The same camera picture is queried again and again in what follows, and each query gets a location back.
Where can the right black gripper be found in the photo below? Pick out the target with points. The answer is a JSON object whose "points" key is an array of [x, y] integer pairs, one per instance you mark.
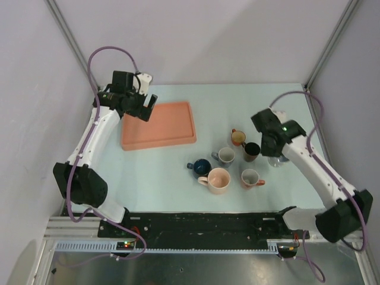
{"points": [[267, 152]]}

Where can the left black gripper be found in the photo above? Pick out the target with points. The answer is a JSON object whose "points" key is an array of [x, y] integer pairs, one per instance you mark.
{"points": [[143, 112]]}

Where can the clear glass mug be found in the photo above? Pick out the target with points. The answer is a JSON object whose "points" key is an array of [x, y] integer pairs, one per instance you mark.
{"points": [[277, 161]]}

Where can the brown mug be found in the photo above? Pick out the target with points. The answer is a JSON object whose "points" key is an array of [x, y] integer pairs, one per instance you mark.
{"points": [[251, 151]]}

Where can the orange mug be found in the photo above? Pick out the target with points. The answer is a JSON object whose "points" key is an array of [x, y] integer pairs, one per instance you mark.
{"points": [[237, 137]]}

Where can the small pink mug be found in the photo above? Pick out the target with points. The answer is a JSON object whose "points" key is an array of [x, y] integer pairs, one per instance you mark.
{"points": [[250, 178]]}

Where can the grey blue mug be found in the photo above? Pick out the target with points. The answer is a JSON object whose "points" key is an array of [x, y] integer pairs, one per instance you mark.
{"points": [[225, 156]]}

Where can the large peach mug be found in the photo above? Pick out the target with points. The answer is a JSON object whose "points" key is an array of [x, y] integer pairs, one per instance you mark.
{"points": [[217, 181]]}

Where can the dark blue mug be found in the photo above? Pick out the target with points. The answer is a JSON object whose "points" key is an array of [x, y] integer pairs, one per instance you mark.
{"points": [[199, 168]]}

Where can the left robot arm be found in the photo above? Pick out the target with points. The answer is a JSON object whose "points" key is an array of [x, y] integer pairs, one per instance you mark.
{"points": [[77, 179]]}

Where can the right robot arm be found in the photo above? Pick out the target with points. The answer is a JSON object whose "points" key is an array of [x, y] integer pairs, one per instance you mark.
{"points": [[347, 209]]}

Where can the salmon plastic tray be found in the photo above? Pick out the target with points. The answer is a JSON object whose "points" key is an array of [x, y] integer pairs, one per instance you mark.
{"points": [[169, 124]]}

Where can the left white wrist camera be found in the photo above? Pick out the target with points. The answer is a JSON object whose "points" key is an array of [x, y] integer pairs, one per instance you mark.
{"points": [[143, 82]]}

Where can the white cable duct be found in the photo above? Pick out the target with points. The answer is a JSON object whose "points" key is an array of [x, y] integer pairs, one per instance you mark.
{"points": [[124, 247]]}

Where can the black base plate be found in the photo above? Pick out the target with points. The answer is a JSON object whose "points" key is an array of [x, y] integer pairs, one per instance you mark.
{"points": [[210, 230]]}

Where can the left aluminium frame post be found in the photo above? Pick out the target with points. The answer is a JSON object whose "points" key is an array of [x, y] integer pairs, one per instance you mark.
{"points": [[70, 39]]}

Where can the aluminium frame post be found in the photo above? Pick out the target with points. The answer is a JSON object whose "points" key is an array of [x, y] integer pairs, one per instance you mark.
{"points": [[332, 41], [70, 39]]}

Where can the aluminium front rail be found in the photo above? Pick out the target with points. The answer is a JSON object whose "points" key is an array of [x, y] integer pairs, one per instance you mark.
{"points": [[63, 228]]}

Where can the right aluminium frame post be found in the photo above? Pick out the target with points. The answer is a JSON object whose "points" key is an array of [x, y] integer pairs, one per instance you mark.
{"points": [[332, 41]]}

